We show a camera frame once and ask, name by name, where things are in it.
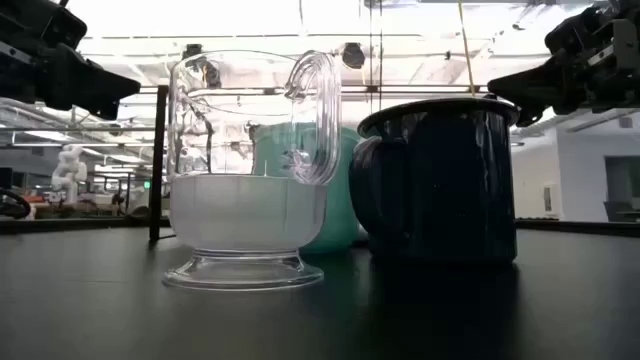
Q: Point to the white wall dispenser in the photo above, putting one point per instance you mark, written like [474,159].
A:
[550,199]

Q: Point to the teal and white cup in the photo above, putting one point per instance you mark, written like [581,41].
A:
[345,200]

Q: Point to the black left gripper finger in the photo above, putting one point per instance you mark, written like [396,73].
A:
[85,85]

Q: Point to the clear glass footed mug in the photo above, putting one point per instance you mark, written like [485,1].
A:
[245,215]

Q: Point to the dark blue enamel mug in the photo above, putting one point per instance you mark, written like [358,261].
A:
[440,190]

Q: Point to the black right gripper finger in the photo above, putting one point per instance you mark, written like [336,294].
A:
[545,87]

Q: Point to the black round ceiling device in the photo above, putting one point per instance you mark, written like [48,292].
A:
[353,55]

